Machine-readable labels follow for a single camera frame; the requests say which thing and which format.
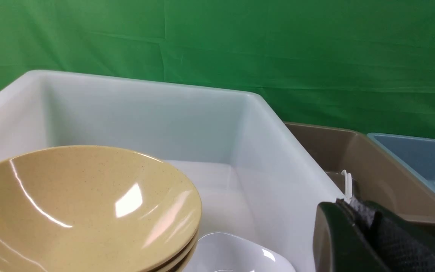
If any white spoon in brown bin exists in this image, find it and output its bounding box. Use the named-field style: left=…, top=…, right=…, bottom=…
left=341, top=169, right=353, bottom=204

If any blue plastic bin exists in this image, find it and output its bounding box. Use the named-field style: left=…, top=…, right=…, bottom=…
left=367, top=133, right=435, bottom=193

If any green backdrop cloth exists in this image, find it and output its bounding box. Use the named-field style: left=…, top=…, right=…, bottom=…
left=0, top=0, right=435, bottom=138

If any brown plastic bin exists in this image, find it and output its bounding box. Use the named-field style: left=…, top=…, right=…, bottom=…
left=285, top=122, right=435, bottom=224

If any white dish in tub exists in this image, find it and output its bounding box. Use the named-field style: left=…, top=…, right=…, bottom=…
left=183, top=232, right=295, bottom=272

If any yellow noodle bowl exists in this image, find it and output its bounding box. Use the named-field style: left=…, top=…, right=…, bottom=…
left=0, top=146, right=202, bottom=272
left=144, top=227, right=200, bottom=272
left=169, top=242, right=198, bottom=272

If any white plastic tub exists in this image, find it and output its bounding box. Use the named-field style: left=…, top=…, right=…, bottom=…
left=0, top=70, right=343, bottom=272

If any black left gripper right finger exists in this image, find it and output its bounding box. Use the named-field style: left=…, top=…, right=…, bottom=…
left=349, top=197, right=435, bottom=272

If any yellow noodle bowl in tub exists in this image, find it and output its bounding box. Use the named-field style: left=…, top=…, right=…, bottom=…
left=144, top=227, right=200, bottom=272

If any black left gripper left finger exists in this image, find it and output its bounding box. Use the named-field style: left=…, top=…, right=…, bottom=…
left=313, top=201, right=390, bottom=272

